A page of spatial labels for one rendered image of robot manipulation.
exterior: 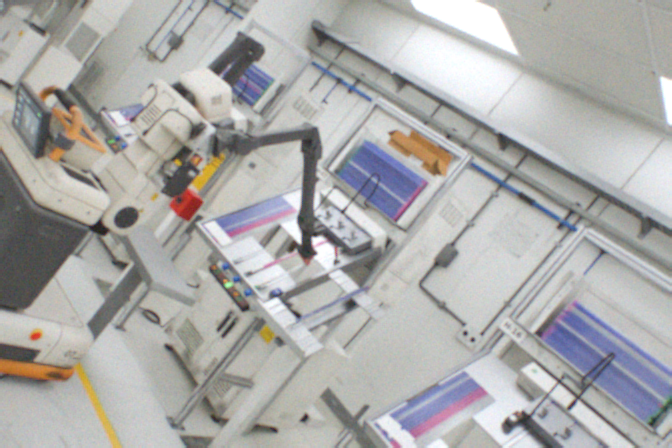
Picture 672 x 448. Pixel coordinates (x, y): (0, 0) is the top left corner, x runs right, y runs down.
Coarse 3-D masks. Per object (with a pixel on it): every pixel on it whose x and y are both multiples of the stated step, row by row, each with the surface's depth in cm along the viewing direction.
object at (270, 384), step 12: (288, 348) 281; (288, 360) 280; (300, 360) 283; (276, 372) 281; (288, 372) 282; (264, 384) 282; (276, 384) 281; (252, 396) 283; (264, 396) 280; (240, 408) 284; (252, 408) 281; (240, 420) 282; (228, 432) 283; (240, 432) 285; (192, 444) 283; (204, 444) 291; (216, 444) 284; (228, 444) 284
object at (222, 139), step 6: (216, 132) 235; (222, 132) 236; (228, 132) 239; (216, 138) 232; (222, 138) 234; (228, 138) 238; (216, 144) 233; (222, 144) 236; (228, 144) 238; (216, 150) 234; (222, 150) 240; (216, 156) 235
